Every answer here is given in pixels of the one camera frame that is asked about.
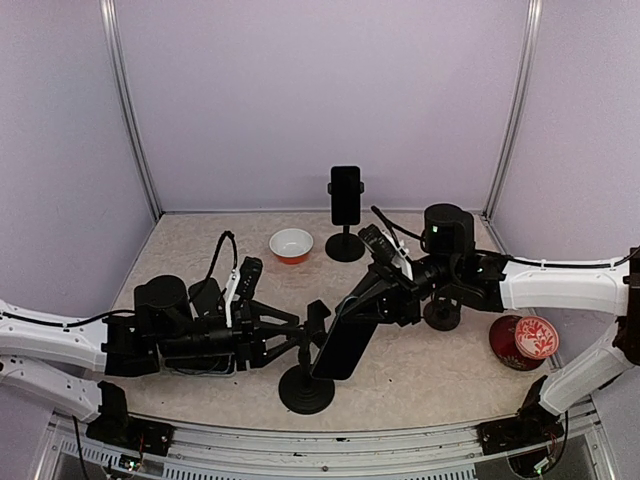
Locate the left flat black phone stand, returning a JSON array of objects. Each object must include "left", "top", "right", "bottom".
[{"left": 188, "top": 278, "right": 221, "bottom": 317}]

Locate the right flat black phone stand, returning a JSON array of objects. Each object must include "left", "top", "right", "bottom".
[{"left": 423, "top": 297, "right": 461, "bottom": 332}]

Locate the flat black phone stand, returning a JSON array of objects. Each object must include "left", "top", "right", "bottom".
[
  {"left": 188, "top": 278, "right": 221, "bottom": 317},
  {"left": 423, "top": 297, "right": 461, "bottom": 332}
]

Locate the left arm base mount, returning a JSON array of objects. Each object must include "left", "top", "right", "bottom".
[{"left": 86, "top": 381, "right": 175, "bottom": 457}]

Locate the left aluminium frame post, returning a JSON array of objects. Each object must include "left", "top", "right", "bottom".
[{"left": 99, "top": 0, "right": 164, "bottom": 223}]

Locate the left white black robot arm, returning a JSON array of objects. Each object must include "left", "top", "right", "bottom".
[{"left": 1, "top": 274, "right": 303, "bottom": 378}]

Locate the red patterned bowl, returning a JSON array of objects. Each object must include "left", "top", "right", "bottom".
[{"left": 515, "top": 316, "right": 560, "bottom": 360}]

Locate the black pole phone stand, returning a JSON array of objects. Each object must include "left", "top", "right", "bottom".
[
  {"left": 278, "top": 300, "right": 335, "bottom": 415},
  {"left": 325, "top": 225, "right": 365, "bottom": 263}
]

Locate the orange white bowl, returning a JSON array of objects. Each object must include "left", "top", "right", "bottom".
[{"left": 269, "top": 228, "right": 314, "bottom": 265}]

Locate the dark red saucer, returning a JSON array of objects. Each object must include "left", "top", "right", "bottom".
[{"left": 489, "top": 315, "right": 544, "bottom": 371}]

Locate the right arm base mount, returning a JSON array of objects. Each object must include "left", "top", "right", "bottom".
[{"left": 476, "top": 376, "right": 565, "bottom": 455}]

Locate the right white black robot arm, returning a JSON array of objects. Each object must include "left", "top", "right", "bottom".
[{"left": 337, "top": 203, "right": 639, "bottom": 444}]

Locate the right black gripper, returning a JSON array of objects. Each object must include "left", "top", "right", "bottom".
[{"left": 338, "top": 253, "right": 459, "bottom": 326}]

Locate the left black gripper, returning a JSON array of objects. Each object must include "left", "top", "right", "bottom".
[{"left": 157, "top": 299, "right": 306, "bottom": 371}]

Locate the aluminium frame post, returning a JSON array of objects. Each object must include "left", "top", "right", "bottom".
[
  {"left": 99, "top": 0, "right": 164, "bottom": 223},
  {"left": 482, "top": 0, "right": 543, "bottom": 224}
]

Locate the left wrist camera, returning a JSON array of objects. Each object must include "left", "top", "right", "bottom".
[{"left": 223, "top": 256, "right": 263, "bottom": 328}]

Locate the right aluminium frame post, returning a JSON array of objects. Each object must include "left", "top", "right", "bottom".
[{"left": 482, "top": 0, "right": 543, "bottom": 224}]

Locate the black teal phone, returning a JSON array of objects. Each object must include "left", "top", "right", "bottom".
[{"left": 327, "top": 166, "right": 364, "bottom": 226}]

